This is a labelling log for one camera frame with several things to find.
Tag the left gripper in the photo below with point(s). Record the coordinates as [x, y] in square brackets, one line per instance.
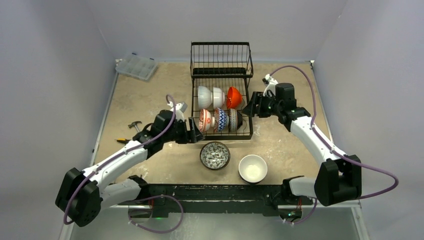
[195, 135]

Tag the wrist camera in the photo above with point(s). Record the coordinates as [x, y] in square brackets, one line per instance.
[270, 85]
[179, 110]

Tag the grey floral black bowl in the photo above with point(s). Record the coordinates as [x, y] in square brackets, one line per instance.
[215, 155]

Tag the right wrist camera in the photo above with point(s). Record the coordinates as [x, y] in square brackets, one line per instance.
[270, 85]

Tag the yellow handled pliers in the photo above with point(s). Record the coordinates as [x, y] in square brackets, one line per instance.
[122, 141]

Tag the red floral bowl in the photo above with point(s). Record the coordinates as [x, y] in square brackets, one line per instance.
[206, 120]

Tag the clear plastic organizer box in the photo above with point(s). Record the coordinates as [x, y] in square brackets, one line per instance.
[135, 66]

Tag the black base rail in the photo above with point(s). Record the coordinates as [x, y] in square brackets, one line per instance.
[217, 199]

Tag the red patterned black bowl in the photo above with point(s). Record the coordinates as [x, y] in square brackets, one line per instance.
[221, 120]

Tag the white ribbed bowl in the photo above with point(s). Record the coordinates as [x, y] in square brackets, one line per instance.
[204, 97]

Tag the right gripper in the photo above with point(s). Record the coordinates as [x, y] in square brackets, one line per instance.
[257, 105]

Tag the brown beige bowl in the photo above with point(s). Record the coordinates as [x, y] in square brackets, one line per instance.
[235, 120]

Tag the small hammer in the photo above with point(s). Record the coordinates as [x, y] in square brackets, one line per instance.
[135, 125]

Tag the orange white bowl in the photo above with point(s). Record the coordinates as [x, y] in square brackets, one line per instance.
[233, 98]

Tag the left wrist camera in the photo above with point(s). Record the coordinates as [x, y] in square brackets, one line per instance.
[179, 110]

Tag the teal white bowl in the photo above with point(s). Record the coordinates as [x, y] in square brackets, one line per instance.
[252, 169]

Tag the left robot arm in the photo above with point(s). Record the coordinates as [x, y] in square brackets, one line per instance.
[83, 193]

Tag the black wire dish rack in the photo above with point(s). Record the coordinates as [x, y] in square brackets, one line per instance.
[220, 74]

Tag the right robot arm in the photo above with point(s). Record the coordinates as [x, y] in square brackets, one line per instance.
[339, 178]

